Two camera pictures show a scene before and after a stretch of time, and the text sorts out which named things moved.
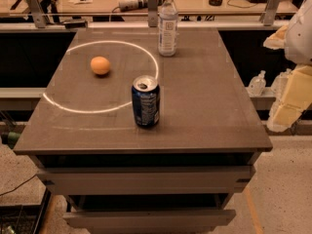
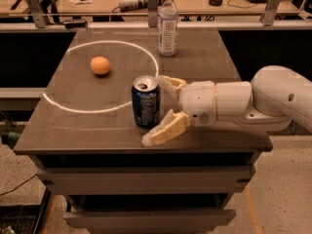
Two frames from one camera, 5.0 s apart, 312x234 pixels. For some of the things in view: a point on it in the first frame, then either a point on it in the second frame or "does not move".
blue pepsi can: (145, 92) does not move
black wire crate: (24, 218) does not move
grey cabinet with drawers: (177, 176) does not move
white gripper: (300, 38) → (197, 100)
